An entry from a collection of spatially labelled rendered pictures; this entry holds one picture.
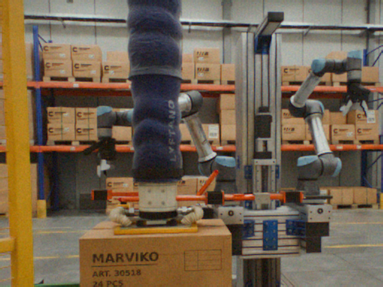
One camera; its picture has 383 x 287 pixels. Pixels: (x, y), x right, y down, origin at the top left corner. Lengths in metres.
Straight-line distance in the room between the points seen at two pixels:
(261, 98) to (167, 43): 0.93
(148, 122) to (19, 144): 0.51
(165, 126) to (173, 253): 0.52
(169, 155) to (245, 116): 0.88
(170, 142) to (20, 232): 0.66
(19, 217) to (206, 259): 0.69
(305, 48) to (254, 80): 8.75
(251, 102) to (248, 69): 0.20
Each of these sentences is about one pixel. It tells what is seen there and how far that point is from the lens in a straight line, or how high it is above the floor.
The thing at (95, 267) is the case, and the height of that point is 0.83.
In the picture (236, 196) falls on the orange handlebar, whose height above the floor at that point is 1.08.
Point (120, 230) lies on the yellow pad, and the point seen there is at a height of 0.97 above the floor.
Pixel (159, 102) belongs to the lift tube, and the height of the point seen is 1.49.
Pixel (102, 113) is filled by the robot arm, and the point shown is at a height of 1.48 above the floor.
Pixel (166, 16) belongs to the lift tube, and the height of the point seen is 1.83.
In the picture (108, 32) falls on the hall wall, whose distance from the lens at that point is 10.69.
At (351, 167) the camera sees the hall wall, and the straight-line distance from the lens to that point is 11.23.
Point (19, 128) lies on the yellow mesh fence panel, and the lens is 1.32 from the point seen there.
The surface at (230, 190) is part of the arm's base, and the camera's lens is 2.11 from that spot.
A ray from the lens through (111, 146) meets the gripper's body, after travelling 1.94.
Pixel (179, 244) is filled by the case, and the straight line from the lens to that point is 1.51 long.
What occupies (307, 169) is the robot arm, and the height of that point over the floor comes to 1.19.
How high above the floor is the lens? 1.25
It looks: 3 degrees down
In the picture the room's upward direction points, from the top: 1 degrees counter-clockwise
